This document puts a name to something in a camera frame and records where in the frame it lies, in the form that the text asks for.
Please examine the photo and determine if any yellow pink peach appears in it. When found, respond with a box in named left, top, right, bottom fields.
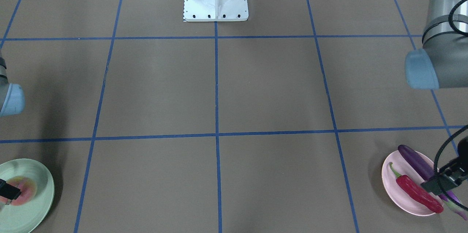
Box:
left=6, top=175, right=37, bottom=206

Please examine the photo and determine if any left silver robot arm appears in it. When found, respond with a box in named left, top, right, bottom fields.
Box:
left=405, top=0, right=468, bottom=90

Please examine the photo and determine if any light green plate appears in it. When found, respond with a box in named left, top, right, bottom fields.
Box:
left=0, top=158, right=55, bottom=233

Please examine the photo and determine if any purple eggplant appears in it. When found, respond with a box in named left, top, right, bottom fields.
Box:
left=398, top=144, right=468, bottom=220

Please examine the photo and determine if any pink plate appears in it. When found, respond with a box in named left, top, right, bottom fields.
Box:
left=381, top=150, right=436, bottom=217

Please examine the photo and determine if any red chili pepper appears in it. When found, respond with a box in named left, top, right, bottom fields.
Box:
left=388, top=162, right=444, bottom=214

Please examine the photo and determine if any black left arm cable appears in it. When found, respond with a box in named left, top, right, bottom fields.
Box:
left=408, top=0, right=468, bottom=211

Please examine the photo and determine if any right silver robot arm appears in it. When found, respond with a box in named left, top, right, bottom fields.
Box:
left=0, top=55, right=24, bottom=205

